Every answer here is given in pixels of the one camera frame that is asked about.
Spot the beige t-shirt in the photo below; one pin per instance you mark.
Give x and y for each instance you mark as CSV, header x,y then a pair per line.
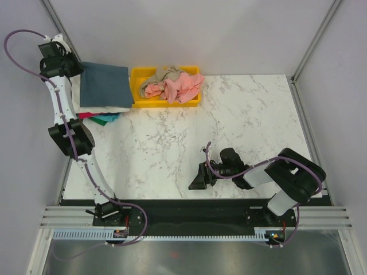
x,y
163,76

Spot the right aluminium post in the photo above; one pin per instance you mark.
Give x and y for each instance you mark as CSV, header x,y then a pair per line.
x,y
332,10

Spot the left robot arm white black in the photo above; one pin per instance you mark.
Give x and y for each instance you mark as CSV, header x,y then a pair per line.
x,y
75,140

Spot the pink t-shirt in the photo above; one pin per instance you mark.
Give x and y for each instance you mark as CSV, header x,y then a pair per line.
x,y
185,88

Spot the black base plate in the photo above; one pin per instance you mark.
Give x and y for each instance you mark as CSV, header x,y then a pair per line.
x,y
192,217

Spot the folded white t-shirt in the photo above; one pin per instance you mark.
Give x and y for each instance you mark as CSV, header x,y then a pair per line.
x,y
75,96

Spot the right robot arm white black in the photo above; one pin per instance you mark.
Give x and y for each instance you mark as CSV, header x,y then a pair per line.
x,y
297,177

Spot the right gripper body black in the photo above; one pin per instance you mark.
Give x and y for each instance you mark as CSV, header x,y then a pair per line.
x,y
204,171

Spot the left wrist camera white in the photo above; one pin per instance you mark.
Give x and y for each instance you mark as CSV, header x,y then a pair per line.
x,y
59,38

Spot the folded light blue t-shirt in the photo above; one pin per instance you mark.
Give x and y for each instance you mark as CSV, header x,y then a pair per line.
x,y
107,117

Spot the folded green t-shirt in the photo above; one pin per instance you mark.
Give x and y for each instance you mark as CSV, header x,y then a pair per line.
x,y
98,121

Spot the aluminium frame rail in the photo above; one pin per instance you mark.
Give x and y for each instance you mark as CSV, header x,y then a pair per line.
x,y
311,218

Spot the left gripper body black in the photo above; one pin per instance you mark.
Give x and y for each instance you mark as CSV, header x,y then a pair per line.
x,y
71,63

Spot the yellow plastic bin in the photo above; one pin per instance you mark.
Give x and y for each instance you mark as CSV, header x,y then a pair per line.
x,y
140,75

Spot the white slotted cable duct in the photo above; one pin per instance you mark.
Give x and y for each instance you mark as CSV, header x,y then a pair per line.
x,y
125,234

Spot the aluminium post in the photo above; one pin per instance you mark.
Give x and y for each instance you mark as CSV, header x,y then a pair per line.
x,y
51,12
332,10

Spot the blue-grey t-shirt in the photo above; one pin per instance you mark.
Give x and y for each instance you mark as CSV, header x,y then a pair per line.
x,y
104,85

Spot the left aluminium post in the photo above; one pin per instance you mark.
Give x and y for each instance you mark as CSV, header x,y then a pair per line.
x,y
51,12

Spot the folded red t-shirt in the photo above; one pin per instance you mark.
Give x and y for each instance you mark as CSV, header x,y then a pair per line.
x,y
86,115

